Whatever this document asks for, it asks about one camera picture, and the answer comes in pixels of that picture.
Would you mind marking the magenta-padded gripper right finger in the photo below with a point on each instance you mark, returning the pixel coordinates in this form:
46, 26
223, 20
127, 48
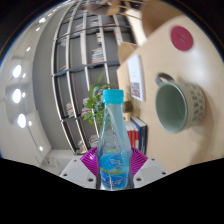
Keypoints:
151, 170

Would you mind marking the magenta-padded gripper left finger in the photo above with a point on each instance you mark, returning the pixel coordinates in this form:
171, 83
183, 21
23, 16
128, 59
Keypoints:
76, 171

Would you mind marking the clear bottle with teal cap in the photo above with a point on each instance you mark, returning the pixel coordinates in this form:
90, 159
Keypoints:
113, 143

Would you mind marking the dark blue book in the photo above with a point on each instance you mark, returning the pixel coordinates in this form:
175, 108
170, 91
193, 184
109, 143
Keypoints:
143, 136

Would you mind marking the red book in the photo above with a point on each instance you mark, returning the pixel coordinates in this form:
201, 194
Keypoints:
130, 135

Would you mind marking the green potted plant glass vase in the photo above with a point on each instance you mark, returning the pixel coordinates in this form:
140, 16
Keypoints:
95, 100

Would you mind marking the pale green ceramic mug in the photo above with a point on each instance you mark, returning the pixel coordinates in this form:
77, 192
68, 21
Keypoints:
193, 103

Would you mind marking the round ceiling lights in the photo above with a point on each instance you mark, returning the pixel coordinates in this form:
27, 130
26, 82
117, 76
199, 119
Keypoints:
16, 96

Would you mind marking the white booklet with square code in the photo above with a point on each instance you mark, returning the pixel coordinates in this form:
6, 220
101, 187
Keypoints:
135, 70

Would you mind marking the flat round red coaster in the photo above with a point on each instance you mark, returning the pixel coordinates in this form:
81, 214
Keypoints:
182, 38

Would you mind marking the grey wall shelf unit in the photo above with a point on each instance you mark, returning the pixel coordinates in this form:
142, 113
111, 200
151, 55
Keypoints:
96, 55

